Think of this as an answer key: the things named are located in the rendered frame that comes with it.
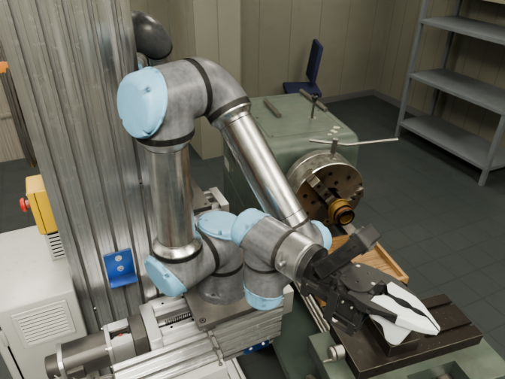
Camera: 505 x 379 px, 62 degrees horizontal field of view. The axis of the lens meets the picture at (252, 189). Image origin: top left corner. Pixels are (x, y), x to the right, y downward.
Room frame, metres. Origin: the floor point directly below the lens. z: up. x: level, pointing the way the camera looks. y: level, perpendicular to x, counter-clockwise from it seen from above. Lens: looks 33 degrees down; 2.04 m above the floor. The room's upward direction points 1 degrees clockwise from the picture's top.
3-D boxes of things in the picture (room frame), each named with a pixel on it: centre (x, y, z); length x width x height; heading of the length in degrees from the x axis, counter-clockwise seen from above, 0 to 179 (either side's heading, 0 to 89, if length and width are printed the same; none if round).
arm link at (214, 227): (0.86, 0.08, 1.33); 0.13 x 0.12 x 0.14; 137
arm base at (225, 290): (0.87, 0.08, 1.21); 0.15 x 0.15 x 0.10
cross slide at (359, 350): (0.88, -0.48, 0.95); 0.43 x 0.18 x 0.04; 108
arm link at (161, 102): (0.77, 0.17, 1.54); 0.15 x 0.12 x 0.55; 137
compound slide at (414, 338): (0.88, -0.41, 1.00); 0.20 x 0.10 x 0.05; 18
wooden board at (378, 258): (1.25, -0.37, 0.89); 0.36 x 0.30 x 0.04; 108
